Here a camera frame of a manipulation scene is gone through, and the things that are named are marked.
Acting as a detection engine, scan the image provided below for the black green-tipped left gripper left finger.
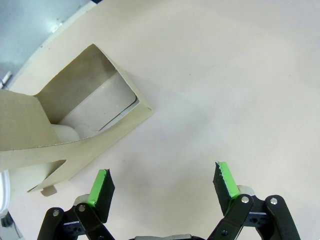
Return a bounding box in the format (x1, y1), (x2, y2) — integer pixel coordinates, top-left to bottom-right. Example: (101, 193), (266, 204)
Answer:
(37, 168), (116, 240)

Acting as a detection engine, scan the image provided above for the brown cardboard cup carrier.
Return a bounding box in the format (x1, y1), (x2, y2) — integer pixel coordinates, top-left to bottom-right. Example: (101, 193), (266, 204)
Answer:
(0, 43), (154, 198)

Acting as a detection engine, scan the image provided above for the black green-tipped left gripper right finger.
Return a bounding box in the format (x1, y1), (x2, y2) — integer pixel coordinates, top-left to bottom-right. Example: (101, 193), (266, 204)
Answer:
(207, 161), (301, 240)

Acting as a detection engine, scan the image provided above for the white rounded object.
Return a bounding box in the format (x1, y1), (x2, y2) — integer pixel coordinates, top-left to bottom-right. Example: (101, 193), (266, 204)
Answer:
(0, 171), (11, 220)

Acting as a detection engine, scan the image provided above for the small white floor object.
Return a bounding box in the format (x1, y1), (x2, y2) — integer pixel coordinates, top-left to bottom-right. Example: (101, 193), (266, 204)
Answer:
(0, 70), (13, 89)

